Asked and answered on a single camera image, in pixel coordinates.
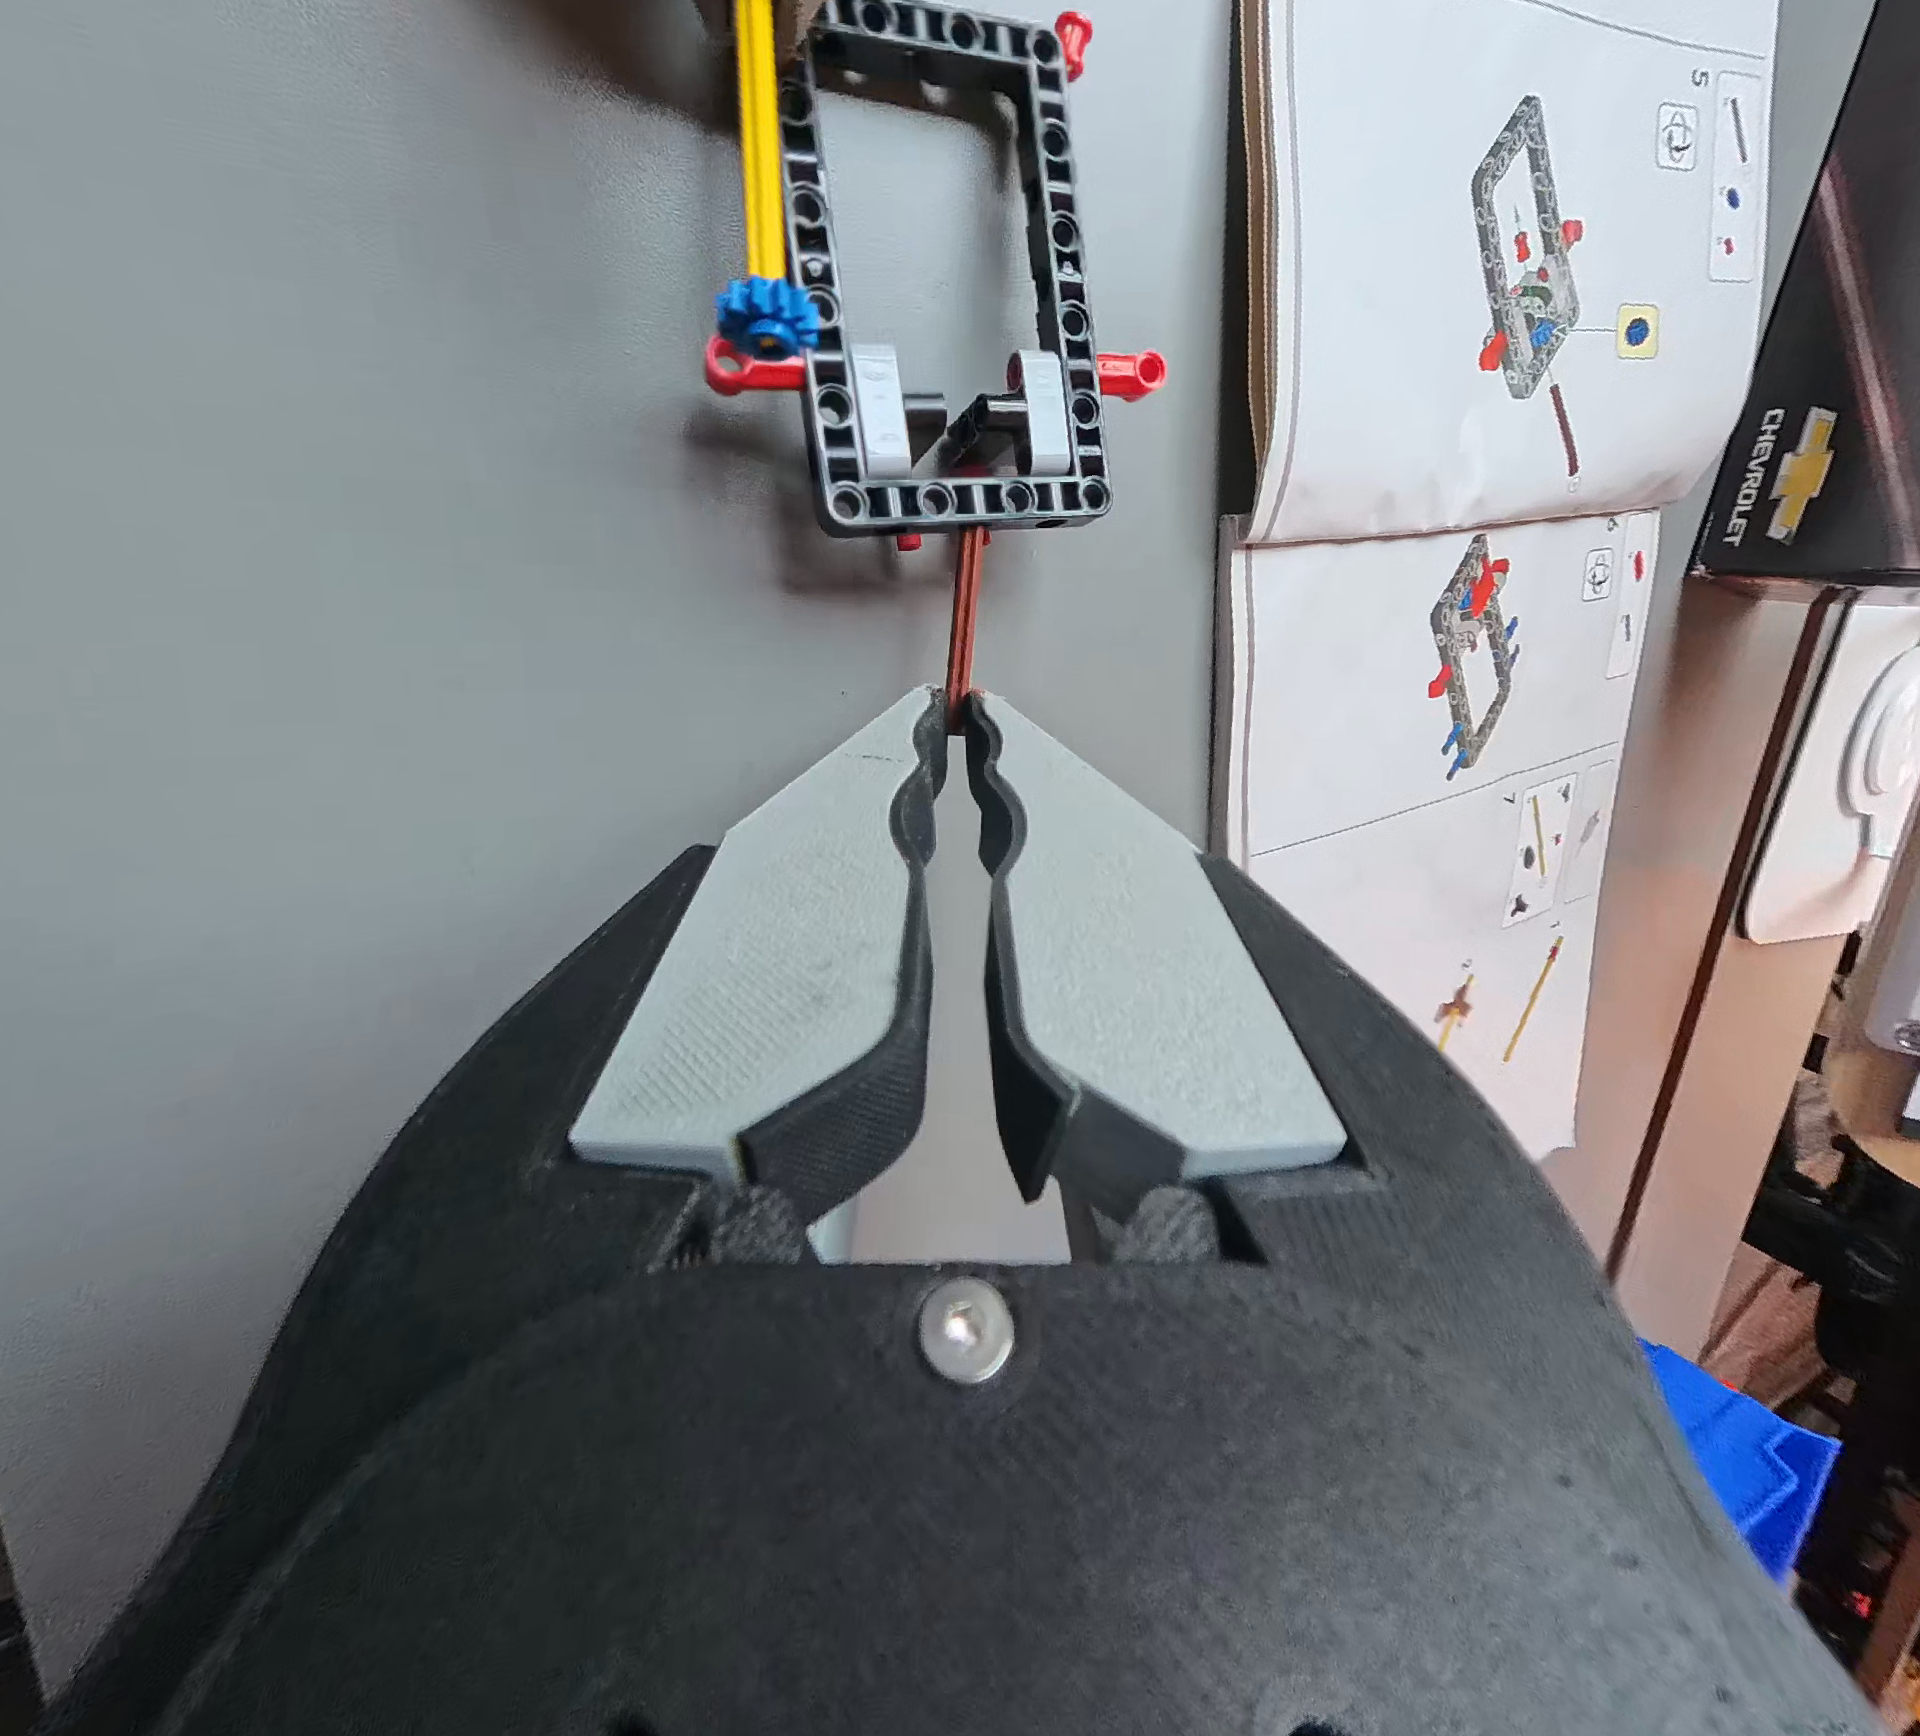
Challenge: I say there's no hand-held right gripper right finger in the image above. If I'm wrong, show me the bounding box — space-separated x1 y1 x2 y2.
957 689 1352 1231

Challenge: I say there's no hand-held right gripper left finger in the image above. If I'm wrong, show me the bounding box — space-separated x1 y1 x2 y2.
566 681 957 1226

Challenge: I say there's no yellow lego axle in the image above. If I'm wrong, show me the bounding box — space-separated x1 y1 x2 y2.
727 0 793 301

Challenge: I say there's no blue lego gear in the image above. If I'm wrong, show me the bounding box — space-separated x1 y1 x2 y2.
712 275 823 362

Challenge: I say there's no brown lego axle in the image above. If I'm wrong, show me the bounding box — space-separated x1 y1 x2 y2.
943 524 996 736

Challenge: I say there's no black lego frame assembly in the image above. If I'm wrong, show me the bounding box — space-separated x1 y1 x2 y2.
703 0 1173 555

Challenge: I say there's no lego instruction booklet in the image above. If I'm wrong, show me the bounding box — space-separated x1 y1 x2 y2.
1212 0 1802 1159

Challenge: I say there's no lego set box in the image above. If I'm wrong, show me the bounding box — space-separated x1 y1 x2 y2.
1682 0 1920 602

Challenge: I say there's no white plastic holder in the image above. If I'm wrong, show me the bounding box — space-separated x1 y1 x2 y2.
1737 598 1920 945

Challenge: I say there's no blue plastic bin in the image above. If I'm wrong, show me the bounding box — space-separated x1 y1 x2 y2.
1633 1333 1845 1587

